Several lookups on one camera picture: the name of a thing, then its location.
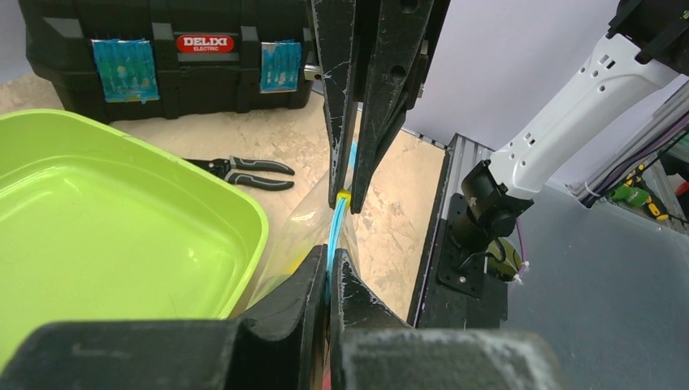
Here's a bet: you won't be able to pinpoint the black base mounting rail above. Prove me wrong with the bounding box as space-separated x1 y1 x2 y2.
406 134 509 331

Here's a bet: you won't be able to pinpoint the black toolbox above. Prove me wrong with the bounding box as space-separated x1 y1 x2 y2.
19 1 314 124

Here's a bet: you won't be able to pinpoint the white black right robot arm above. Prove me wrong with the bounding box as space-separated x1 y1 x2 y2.
308 1 688 259

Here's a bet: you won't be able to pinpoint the black grey pliers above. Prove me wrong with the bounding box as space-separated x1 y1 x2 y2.
184 156 295 192

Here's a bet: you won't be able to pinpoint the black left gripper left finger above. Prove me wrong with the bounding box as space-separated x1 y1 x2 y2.
236 245 327 389

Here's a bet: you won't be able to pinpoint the green yellow tool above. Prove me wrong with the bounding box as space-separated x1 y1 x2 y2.
609 163 670 221

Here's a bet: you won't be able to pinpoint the clear zip top bag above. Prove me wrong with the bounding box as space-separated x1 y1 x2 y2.
248 143 359 306

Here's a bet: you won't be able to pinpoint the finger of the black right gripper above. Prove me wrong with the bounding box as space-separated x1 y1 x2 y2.
350 1 433 214
311 0 356 207

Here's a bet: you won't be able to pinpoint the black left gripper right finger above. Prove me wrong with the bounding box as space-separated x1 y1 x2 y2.
330 249 410 389

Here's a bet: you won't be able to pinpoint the green plastic tray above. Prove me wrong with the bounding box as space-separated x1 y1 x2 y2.
1 109 269 363

